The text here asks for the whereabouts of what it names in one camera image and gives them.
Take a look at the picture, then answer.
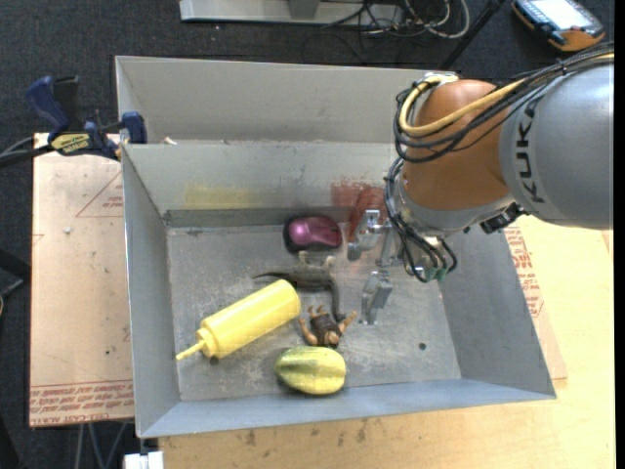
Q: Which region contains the brown cardboard board, red print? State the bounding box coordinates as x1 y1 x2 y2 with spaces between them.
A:
28 132 570 430

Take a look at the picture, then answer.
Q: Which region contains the pink computer mouse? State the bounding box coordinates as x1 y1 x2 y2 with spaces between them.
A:
282 213 344 254

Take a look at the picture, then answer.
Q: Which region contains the dark toy lizard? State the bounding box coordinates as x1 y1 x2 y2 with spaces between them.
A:
250 250 354 322

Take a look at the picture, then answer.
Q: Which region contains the yellow-green toy star fruit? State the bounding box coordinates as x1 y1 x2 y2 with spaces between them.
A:
272 345 349 397

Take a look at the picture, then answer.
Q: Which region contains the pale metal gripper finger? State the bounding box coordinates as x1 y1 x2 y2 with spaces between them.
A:
360 271 395 326
347 209 390 263

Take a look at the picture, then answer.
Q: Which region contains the grey metal bin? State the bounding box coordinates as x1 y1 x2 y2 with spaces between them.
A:
114 55 559 440

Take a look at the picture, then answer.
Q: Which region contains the yellow squeeze bottle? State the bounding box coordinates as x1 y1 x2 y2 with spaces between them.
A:
175 277 303 362

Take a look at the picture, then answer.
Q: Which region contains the brown toy figure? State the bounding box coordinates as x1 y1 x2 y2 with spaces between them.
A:
298 304 359 350

